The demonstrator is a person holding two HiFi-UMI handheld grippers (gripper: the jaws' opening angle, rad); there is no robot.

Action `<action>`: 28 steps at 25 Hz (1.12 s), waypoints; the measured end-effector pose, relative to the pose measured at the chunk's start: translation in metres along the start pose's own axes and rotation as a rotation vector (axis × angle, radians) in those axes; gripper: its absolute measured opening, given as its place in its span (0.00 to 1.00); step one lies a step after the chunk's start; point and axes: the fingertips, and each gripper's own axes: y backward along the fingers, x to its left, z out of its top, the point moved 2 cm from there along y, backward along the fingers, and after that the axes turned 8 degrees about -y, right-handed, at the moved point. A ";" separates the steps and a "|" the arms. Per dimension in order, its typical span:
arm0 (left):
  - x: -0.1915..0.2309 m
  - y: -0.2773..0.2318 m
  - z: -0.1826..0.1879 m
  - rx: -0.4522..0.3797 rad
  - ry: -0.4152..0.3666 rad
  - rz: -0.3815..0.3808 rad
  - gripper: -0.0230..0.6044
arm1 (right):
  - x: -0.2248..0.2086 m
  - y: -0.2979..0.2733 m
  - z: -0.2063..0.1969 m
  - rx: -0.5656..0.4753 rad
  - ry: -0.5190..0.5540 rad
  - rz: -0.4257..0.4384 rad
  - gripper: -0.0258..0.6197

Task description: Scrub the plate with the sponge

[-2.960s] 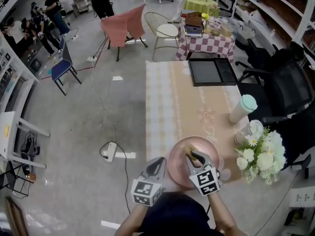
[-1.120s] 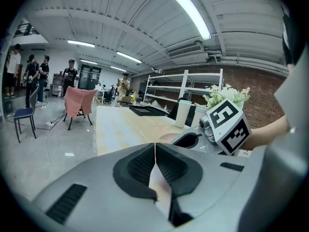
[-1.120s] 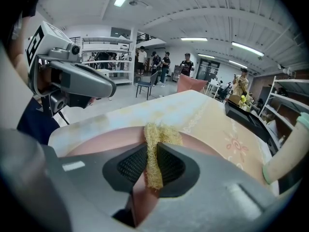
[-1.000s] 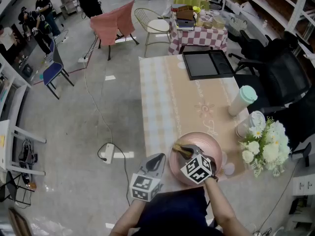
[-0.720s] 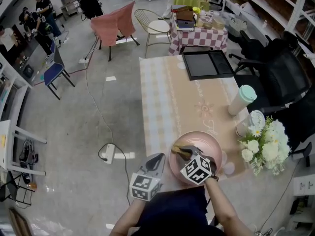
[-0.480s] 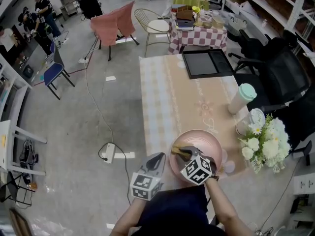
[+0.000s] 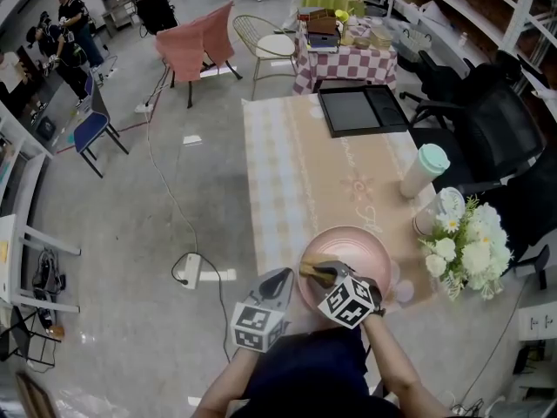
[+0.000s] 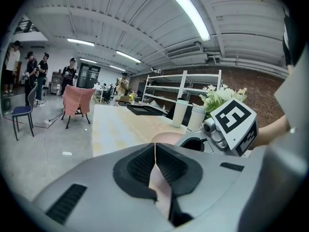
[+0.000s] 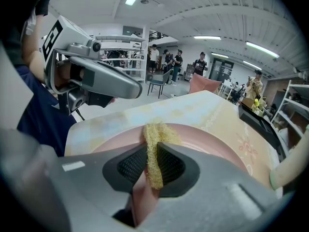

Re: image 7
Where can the person's left forearm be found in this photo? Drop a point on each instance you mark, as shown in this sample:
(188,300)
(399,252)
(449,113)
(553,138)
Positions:
(226,386)

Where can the yellow sponge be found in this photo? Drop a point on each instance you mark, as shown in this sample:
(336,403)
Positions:
(306,266)

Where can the white shelf unit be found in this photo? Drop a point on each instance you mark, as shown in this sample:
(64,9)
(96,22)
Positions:
(22,155)

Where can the yellow sticky note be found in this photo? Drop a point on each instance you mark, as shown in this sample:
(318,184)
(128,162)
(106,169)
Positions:
(3,251)

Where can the big pink plate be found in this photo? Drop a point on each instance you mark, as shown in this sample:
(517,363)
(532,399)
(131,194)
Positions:
(348,246)

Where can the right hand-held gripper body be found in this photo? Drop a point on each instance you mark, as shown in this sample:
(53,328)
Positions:
(348,303)

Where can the black folding stand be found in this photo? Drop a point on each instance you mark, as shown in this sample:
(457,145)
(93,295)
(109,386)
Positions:
(17,338)

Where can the white flower bouquet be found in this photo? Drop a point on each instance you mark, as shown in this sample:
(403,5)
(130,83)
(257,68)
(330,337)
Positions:
(478,255)

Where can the brown wooden box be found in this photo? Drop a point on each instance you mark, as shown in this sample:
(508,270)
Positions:
(322,23)

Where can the black mesh office chair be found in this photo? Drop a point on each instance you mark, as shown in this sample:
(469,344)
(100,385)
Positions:
(496,129)
(526,207)

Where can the cream tumbler mint lid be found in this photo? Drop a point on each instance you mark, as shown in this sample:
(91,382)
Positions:
(420,174)

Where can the white shelving rack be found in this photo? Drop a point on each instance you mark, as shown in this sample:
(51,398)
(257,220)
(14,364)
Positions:
(513,11)

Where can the dark storage box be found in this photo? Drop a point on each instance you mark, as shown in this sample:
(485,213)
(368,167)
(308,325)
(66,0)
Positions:
(323,42)

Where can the orange brown object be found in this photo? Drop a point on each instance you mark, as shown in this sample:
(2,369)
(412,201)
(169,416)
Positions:
(55,331)

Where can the pink cloth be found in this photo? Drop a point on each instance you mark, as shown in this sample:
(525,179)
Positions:
(191,46)

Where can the beige patterned tablecloth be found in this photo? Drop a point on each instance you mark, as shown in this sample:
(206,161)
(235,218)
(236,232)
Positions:
(296,168)

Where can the person's right hand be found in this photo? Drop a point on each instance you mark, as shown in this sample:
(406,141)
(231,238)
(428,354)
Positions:
(378,298)

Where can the white bottle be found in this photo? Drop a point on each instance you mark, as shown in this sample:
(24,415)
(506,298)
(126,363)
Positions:
(463,39)

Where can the wooden frame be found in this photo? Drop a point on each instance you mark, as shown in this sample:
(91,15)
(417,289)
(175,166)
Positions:
(35,394)

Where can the white table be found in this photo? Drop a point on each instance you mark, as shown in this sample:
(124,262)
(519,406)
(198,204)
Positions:
(8,277)

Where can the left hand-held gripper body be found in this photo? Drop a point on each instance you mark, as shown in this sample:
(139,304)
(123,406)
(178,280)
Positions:
(257,325)

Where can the white cabinet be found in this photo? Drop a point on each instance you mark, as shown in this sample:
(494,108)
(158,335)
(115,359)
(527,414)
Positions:
(539,320)

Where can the black tray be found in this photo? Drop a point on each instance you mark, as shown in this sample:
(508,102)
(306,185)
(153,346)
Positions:
(352,111)

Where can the person's right forearm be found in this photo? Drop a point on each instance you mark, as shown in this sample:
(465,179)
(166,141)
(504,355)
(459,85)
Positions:
(400,364)

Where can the white power strip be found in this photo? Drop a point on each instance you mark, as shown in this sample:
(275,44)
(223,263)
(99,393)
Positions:
(192,270)
(143,107)
(474,407)

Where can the person's dark navy clothing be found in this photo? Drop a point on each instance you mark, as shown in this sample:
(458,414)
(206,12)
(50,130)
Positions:
(313,372)

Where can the gray bag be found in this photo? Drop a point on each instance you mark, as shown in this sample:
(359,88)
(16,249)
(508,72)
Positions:
(48,272)

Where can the blue chair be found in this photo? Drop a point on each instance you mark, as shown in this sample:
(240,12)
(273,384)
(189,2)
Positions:
(89,131)

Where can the black floor box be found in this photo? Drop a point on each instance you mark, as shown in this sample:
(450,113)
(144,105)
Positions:
(45,128)

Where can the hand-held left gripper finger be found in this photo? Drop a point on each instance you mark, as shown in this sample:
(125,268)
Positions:
(266,280)
(290,294)

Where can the gold bowl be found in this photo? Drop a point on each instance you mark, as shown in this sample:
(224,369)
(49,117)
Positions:
(361,43)

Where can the yellow cup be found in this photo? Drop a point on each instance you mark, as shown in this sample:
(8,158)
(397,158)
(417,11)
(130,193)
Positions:
(343,15)

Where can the pink checkered tablecloth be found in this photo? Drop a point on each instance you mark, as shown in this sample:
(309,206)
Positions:
(348,65)

